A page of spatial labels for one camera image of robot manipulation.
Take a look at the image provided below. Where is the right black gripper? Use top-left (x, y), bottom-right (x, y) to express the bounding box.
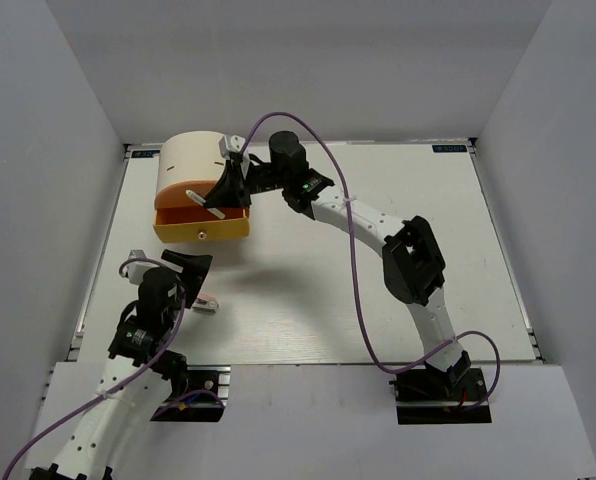
top-left (205, 158), bottom-right (291, 208)

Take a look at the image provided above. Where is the white pen pale cap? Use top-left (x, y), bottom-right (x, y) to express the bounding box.
top-left (185, 189), bottom-right (225, 220)

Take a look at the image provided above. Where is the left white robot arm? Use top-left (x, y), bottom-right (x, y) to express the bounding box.
top-left (30, 250), bottom-right (213, 479)

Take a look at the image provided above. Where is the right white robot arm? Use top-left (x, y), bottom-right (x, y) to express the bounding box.
top-left (204, 131), bottom-right (471, 399)

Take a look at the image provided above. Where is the pink white mini stapler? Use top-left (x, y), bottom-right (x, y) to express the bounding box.
top-left (192, 294), bottom-right (219, 314)

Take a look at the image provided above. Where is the cream cylindrical drawer organizer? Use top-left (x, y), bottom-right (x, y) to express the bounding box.
top-left (155, 131), bottom-right (225, 197)

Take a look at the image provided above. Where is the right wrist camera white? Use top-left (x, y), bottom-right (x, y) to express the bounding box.
top-left (218, 135), bottom-right (245, 160)

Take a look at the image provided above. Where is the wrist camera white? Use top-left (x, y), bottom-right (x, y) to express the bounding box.
top-left (121, 250), bottom-right (151, 286)
top-left (218, 135), bottom-right (245, 160)

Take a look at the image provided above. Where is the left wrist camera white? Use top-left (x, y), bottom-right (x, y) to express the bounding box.
top-left (121, 250), bottom-right (151, 286)

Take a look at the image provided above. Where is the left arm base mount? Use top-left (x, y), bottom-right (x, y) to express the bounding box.
top-left (151, 366), bottom-right (231, 423)

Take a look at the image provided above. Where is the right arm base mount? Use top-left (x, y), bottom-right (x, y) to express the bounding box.
top-left (389, 368), bottom-right (492, 425)

